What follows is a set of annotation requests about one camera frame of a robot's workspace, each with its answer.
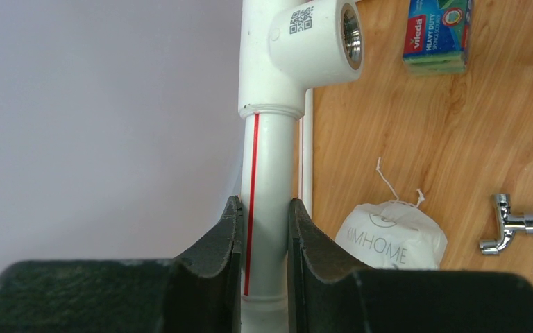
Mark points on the green sponge pack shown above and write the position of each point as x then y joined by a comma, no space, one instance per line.
436,39

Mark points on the white drawstring bag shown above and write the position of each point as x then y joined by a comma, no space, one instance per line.
394,234

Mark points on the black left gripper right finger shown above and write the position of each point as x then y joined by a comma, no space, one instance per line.
329,290

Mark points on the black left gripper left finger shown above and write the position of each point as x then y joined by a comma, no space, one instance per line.
197,291

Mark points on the white PVC pipe frame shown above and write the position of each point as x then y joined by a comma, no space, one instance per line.
286,48

